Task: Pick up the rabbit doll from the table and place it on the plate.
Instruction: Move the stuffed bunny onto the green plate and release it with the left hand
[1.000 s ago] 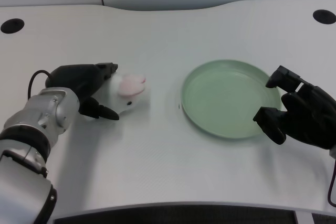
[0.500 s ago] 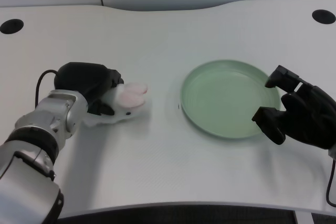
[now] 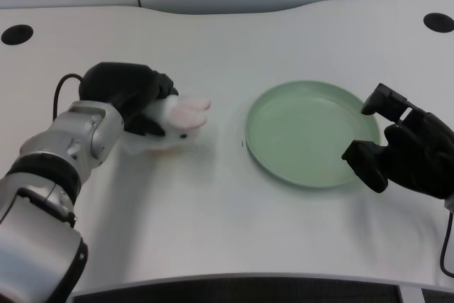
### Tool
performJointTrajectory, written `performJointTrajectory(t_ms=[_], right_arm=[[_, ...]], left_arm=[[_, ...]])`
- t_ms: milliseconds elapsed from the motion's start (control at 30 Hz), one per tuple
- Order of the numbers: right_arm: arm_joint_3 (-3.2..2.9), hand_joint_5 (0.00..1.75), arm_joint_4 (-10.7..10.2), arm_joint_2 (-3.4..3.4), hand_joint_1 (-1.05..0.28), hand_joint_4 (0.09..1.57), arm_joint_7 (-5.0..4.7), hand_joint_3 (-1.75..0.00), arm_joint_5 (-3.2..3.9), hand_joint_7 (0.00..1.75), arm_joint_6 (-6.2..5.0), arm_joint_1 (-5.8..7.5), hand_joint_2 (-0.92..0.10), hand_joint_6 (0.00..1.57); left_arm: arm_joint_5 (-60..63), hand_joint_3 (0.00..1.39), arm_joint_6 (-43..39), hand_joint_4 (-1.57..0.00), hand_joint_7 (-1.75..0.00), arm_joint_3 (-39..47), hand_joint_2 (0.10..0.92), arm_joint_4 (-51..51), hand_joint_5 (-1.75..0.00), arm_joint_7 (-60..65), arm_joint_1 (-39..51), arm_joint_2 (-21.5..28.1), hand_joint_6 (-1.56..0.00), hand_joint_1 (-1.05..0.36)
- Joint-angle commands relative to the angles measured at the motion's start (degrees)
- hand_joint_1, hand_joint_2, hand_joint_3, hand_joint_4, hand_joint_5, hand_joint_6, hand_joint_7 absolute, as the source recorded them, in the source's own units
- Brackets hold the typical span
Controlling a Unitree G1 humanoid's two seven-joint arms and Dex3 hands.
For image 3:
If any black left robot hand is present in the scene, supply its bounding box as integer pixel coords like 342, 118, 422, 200
78, 62, 179, 137

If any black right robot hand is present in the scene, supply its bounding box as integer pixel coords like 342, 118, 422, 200
340, 82, 454, 200

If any white plush rabbit doll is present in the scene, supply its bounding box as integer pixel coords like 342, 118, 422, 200
118, 94, 213, 157

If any light green round plate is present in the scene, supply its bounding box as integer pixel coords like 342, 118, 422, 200
243, 79, 381, 188

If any black round table grommet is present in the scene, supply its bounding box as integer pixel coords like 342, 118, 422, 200
423, 12, 454, 33
1, 24, 34, 45

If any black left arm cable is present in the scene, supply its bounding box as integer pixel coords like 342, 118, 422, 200
52, 73, 84, 120

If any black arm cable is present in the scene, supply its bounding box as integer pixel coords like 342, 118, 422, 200
52, 73, 84, 120
439, 211, 454, 278

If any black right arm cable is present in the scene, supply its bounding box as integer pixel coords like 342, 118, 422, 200
439, 211, 454, 278

